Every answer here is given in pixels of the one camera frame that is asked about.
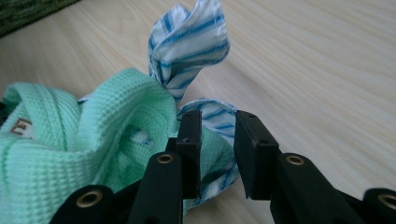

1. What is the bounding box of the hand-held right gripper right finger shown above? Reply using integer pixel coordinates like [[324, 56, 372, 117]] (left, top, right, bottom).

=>
[[233, 110, 281, 201]]

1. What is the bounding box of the green woven basket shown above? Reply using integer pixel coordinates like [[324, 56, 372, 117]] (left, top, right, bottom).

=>
[[0, 0, 80, 37]]

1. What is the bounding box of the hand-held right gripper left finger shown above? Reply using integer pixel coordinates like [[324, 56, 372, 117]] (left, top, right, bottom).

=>
[[166, 108, 204, 200]]

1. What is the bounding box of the mint green striped bib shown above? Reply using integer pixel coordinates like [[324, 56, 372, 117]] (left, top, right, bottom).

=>
[[0, 0, 241, 224]]

